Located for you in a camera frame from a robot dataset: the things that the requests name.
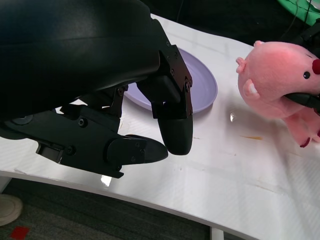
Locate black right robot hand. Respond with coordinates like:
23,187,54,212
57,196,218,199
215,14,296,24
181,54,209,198
284,24,320,111

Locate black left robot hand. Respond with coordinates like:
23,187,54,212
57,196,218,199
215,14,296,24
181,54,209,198
0,0,195,180

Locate pink plush beaver doll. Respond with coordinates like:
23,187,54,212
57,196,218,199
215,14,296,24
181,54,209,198
236,39,320,149

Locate lavender plastic plate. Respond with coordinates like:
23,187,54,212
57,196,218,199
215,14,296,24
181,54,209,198
123,47,218,117

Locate green cloth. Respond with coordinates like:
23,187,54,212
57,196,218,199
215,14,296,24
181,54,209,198
276,0,320,27

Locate white table leg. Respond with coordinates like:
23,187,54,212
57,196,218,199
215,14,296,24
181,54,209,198
0,174,12,195
209,226,225,240

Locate white shoe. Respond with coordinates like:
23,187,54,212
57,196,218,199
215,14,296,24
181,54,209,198
0,194,24,226

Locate thin black cable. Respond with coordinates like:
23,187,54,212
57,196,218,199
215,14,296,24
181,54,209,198
283,14,299,39

